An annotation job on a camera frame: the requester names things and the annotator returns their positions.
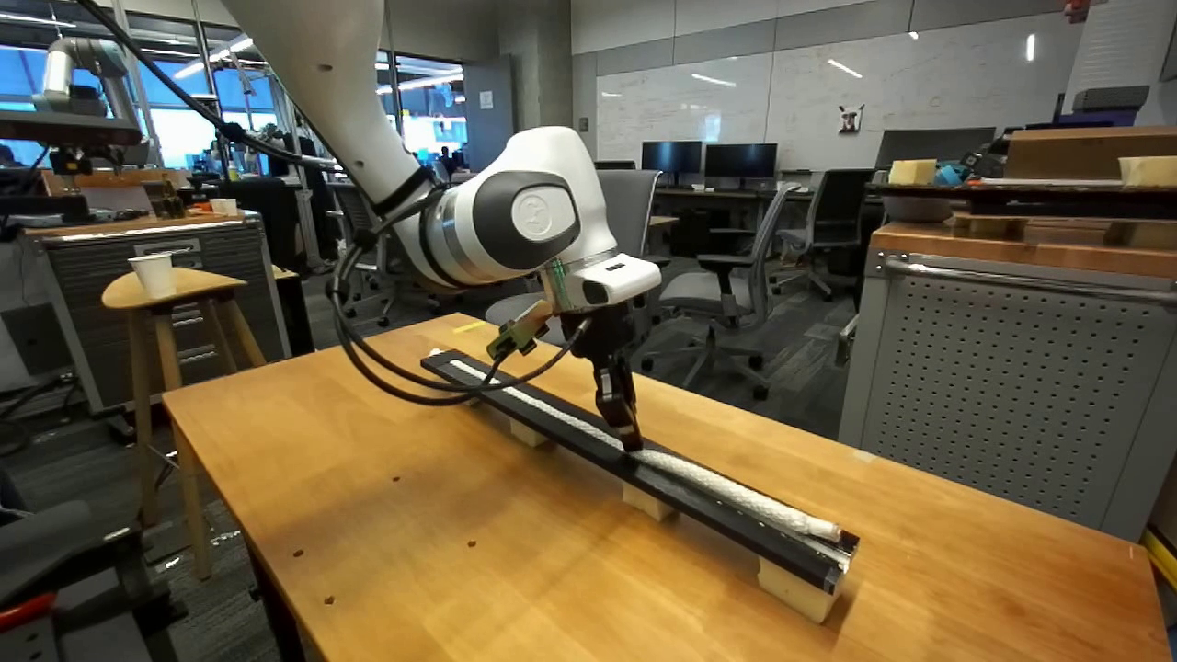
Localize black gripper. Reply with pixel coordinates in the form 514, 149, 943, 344
565, 305, 643, 450

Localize white rope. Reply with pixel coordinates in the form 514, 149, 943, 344
445, 358, 850, 551

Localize black grooved rail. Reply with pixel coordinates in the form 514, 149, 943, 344
427, 350, 858, 621

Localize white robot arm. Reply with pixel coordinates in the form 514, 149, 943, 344
223, 0, 663, 451

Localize grey office chair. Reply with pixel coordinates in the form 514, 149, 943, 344
634, 190, 787, 377

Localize black computer monitor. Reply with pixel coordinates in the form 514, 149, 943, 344
705, 143, 776, 180

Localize wooden stool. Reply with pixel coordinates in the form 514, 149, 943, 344
101, 267, 266, 524

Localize grey metal tool cabinet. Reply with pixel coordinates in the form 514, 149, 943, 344
837, 225, 1177, 538

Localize white paper cup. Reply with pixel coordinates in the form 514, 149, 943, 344
131, 252, 178, 298

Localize wooden blocks on cabinet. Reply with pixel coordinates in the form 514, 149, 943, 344
871, 124, 1177, 249

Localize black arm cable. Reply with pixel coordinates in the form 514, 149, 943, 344
325, 180, 592, 410

